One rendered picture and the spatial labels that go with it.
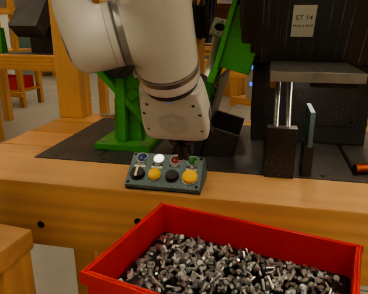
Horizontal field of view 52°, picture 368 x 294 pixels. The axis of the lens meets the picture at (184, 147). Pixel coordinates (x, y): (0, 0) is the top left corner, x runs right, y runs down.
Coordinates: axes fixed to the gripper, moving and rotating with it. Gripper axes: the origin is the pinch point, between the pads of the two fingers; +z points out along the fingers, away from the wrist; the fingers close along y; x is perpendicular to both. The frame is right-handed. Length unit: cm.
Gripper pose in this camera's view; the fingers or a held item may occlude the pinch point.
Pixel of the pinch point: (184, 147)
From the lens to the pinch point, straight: 64.9
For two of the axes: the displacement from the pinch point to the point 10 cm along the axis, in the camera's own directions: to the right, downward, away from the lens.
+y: 9.8, 0.6, -2.0
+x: 1.7, -7.9, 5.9
